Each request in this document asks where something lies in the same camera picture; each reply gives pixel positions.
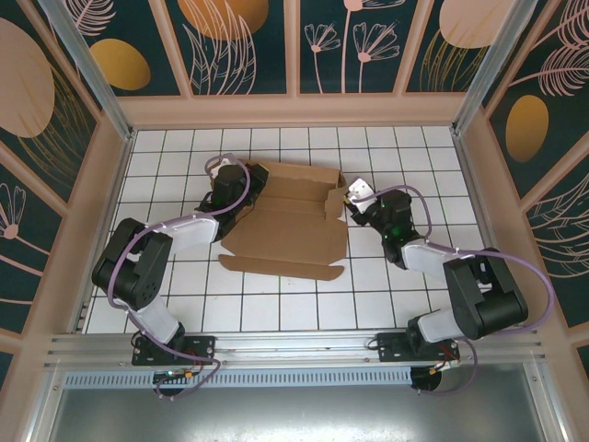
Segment brown cardboard box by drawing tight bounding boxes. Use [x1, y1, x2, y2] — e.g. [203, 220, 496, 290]
[216, 159, 349, 283]

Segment grey metal sheet panel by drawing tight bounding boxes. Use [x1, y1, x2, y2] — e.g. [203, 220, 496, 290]
[25, 361, 570, 442]

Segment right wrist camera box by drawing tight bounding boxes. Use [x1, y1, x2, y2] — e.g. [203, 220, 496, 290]
[347, 179, 377, 214]

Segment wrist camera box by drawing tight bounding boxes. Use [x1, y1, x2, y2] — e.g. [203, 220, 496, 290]
[347, 179, 377, 214]
[209, 154, 238, 179]

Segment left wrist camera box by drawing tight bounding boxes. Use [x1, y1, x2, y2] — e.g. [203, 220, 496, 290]
[209, 154, 238, 179]

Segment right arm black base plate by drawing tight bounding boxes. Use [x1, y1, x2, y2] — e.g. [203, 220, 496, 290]
[375, 331, 461, 365]

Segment aluminium mounting rail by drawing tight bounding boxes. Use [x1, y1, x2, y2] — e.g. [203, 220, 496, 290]
[43, 326, 553, 370]

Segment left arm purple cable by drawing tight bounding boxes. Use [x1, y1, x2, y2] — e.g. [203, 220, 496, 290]
[106, 154, 254, 401]

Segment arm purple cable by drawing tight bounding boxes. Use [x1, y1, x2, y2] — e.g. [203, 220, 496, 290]
[106, 154, 254, 401]
[370, 184, 557, 397]

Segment red black power wires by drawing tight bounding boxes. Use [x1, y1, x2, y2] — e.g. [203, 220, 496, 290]
[427, 349, 462, 375]
[154, 356, 206, 384]

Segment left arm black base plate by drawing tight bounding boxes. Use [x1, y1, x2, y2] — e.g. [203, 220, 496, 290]
[132, 334, 217, 367]

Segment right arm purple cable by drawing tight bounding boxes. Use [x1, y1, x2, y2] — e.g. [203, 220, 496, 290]
[370, 184, 557, 397]

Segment grey slotted cable duct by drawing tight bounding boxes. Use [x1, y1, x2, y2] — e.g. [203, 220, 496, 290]
[64, 366, 412, 389]

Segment aluminium frame post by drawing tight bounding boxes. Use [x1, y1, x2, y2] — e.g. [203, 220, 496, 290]
[37, 0, 135, 142]
[450, 0, 538, 135]

